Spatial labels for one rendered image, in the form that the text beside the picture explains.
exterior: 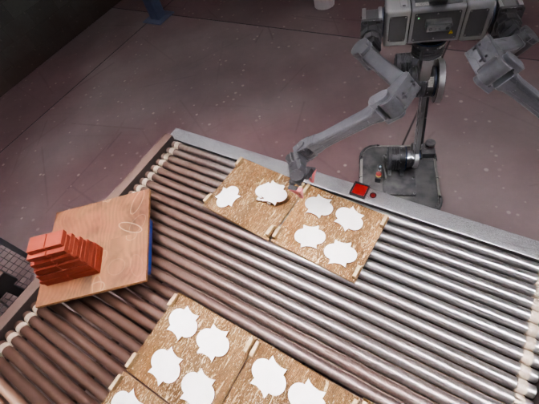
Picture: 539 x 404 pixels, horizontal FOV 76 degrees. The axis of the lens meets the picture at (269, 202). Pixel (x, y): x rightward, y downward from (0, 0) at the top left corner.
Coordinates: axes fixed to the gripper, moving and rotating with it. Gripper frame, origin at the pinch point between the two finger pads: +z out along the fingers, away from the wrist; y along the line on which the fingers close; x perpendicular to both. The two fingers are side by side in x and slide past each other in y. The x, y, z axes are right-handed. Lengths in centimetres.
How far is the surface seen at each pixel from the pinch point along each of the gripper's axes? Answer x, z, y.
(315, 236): -7.8, 14.4, -14.2
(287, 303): -10.4, 18.9, -45.1
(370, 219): -24.4, 19.3, 5.2
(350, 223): -17.8, 16.8, -1.2
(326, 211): -6.2, 13.5, -0.1
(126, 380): 27, 9, -102
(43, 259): 64, -33, -85
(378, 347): -46, 29, -43
